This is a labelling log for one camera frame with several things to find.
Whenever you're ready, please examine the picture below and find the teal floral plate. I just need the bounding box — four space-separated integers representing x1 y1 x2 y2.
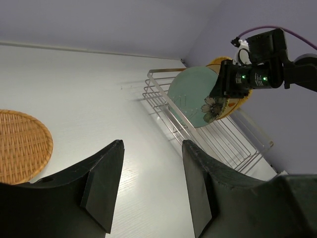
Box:
167 66 220 128

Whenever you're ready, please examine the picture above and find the metal wire dish rack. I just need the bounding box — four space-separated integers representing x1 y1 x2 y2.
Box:
142 68 277 180

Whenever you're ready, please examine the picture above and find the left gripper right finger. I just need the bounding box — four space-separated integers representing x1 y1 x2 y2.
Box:
182 140 317 238

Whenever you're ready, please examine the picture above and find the orange wicker plate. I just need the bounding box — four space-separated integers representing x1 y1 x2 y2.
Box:
0 110 53 184
207 57 253 104

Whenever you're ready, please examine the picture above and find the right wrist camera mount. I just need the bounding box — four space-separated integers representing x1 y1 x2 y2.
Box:
231 37 251 66

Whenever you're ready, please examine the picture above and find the cream floral plate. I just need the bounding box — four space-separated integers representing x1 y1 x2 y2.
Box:
220 97 249 119

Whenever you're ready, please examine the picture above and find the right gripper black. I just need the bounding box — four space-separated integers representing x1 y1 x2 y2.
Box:
209 28 288 98

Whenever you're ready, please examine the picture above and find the yellow-green woven plate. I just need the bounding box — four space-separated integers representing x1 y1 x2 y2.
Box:
216 98 235 120

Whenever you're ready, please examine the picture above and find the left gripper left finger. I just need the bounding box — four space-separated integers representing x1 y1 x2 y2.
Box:
0 140 124 238

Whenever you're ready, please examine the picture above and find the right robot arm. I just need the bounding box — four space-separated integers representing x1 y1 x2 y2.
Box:
210 26 317 99

